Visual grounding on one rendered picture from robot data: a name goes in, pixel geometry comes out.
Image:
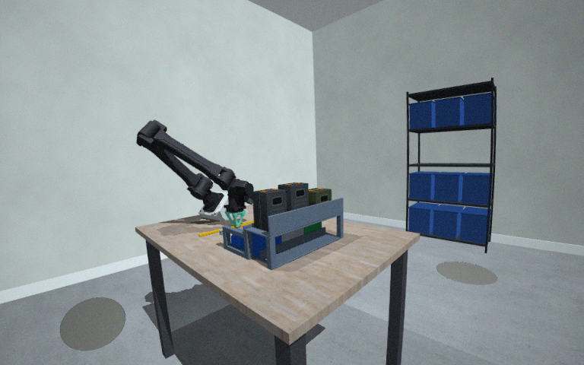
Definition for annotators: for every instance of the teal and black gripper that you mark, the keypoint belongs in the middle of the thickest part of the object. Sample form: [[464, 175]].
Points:
[[234, 209]]

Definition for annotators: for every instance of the grey open bin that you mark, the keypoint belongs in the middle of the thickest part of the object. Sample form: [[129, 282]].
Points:
[[291, 235]]

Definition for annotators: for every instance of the green open bin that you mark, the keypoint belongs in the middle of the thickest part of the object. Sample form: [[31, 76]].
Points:
[[312, 228]]

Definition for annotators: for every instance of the blue bin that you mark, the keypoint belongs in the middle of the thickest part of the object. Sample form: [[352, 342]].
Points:
[[258, 243]]

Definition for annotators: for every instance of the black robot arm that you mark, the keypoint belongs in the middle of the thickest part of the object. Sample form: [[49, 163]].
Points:
[[153, 134]]

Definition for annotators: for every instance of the olive green case with orange latches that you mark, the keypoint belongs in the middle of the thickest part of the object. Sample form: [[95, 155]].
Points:
[[318, 195]]

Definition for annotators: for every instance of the dark grey case with orange latches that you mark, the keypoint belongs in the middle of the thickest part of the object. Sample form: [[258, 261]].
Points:
[[266, 203], [297, 195]]

